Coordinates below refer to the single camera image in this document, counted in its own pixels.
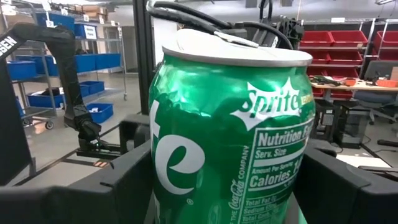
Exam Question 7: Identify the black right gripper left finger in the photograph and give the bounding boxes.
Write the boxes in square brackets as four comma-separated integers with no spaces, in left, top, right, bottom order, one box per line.
[0,139,155,224]

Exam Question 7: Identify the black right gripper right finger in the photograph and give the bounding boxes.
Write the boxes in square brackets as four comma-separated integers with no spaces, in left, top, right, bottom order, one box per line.
[292,141,398,224]

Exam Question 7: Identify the green Sprite can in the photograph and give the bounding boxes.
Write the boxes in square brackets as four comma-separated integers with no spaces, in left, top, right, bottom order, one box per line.
[148,28,317,224]

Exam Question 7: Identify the white floor sheet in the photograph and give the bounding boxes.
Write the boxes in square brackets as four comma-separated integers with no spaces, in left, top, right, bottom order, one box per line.
[335,152,392,169]

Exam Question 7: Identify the black computer tower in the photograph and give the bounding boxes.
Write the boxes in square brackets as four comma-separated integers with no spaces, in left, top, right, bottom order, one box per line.
[335,101,373,149]
[312,99,338,141]

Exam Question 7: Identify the blue plastic bin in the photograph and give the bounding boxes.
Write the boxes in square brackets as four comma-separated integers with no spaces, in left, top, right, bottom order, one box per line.
[6,60,38,81]
[79,80,106,96]
[86,103,114,124]
[26,91,65,109]
[74,23,98,40]
[35,12,75,32]

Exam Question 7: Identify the black slanted panel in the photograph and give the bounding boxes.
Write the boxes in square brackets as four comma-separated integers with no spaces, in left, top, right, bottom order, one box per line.
[0,57,35,187]

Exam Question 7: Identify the grey office chair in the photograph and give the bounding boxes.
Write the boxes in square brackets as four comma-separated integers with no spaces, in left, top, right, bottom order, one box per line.
[353,90,398,125]

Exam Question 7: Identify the wooden desk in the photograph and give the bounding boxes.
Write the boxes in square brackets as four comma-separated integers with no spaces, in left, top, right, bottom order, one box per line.
[310,79,398,94]

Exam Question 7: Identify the black desk clutter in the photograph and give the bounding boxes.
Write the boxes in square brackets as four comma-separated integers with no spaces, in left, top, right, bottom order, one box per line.
[309,75,343,87]

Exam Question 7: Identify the orange desk tray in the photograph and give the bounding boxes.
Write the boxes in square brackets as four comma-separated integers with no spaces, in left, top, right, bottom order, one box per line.
[375,79,398,88]

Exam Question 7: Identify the red plastic bin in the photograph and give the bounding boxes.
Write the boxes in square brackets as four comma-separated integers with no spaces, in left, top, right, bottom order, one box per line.
[300,30,335,47]
[307,51,330,65]
[374,30,398,48]
[306,67,330,77]
[369,49,398,62]
[329,30,369,47]
[328,51,363,65]
[328,67,360,78]

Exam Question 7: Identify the brown cardboard box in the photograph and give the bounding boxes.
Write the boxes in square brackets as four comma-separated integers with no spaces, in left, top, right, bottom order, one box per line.
[70,3,109,19]

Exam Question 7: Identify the metal wire storage rack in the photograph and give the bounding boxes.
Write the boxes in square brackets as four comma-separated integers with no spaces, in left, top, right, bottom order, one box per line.
[0,0,128,130]

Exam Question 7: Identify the black ribbed bracket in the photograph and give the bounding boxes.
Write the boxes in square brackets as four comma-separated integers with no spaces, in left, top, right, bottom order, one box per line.
[257,14,305,50]

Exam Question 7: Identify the black cable bundle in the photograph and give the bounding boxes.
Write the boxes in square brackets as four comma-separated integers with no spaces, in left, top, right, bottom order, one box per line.
[146,0,295,50]

